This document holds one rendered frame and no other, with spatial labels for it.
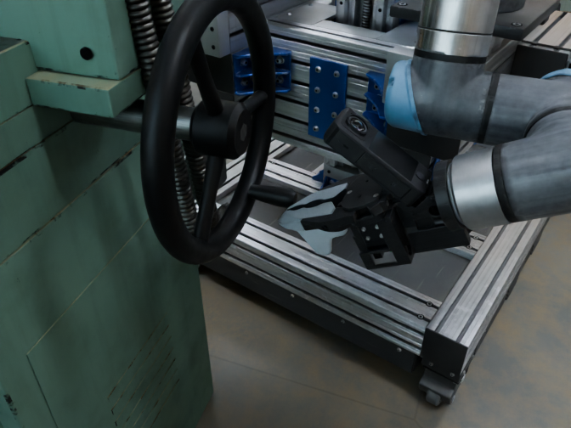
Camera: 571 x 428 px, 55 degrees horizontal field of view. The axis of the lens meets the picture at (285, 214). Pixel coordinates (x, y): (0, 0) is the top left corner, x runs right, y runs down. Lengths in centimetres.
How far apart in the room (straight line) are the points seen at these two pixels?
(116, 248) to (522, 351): 106
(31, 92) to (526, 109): 49
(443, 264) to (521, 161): 87
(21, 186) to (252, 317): 96
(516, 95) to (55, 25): 45
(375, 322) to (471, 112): 73
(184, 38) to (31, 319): 37
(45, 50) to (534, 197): 47
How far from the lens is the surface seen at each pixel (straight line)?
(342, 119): 55
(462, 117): 60
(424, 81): 60
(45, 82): 59
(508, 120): 60
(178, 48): 47
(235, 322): 147
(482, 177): 52
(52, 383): 75
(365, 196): 57
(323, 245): 62
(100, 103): 56
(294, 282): 131
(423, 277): 132
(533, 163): 52
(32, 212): 64
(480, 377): 143
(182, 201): 66
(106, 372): 85
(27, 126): 61
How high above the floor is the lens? 108
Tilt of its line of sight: 36 degrees down
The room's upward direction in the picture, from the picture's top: straight up
